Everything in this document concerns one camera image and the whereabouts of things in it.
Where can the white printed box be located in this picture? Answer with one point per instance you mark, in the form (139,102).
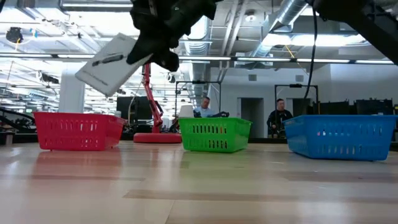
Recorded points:
(105,68)

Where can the black background workstation frame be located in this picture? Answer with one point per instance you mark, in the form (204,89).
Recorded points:
(295,86)
(199,82)

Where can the red desk lamp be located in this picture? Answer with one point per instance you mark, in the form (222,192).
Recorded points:
(155,118)

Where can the black background monitor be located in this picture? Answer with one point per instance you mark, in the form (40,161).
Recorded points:
(136,109)

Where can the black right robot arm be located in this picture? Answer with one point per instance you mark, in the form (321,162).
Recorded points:
(367,21)

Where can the person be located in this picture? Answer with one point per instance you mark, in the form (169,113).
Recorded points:
(203,109)
(280,119)

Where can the red plastic basket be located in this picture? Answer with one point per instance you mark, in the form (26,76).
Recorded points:
(77,130)

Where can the blue plastic basket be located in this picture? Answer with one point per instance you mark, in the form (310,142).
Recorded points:
(342,137)

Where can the silver ceiling duct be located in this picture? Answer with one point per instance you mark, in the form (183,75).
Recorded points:
(289,12)

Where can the green plastic basket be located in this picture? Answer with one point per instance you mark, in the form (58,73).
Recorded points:
(214,135)

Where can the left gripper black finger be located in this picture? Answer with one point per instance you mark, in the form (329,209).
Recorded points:
(143,49)
(168,60)

